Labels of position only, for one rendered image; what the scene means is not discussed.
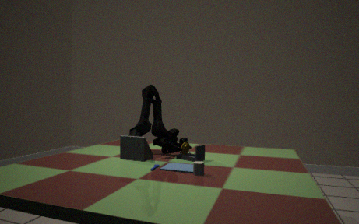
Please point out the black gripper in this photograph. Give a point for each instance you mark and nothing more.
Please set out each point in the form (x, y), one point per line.
(173, 146)

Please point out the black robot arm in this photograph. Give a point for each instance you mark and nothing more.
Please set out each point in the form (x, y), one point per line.
(144, 126)

